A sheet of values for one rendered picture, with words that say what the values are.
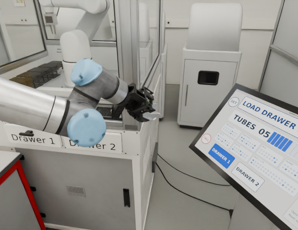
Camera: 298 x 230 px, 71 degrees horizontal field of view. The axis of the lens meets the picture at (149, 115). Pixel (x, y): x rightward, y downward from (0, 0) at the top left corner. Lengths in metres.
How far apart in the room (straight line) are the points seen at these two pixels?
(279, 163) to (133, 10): 0.67
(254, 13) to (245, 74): 1.00
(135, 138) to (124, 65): 0.35
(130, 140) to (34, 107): 0.65
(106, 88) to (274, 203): 0.55
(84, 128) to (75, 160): 0.81
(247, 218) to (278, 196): 0.28
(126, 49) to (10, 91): 0.50
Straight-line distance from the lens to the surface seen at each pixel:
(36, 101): 0.43
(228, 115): 0.83
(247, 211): 0.94
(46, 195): 1.56
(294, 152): 0.72
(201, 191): 2.02
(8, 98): 0.43
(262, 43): 4.18
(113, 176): 1.22
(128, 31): 0.82
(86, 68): 0.54
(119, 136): 0.99
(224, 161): 0.77
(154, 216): 1.82
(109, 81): 0.57
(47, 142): 1.19
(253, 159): 0.74
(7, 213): 1.41
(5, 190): 1.34
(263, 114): 0.78
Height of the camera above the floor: 1.48
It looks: 29 degrees down
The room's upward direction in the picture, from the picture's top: straight up
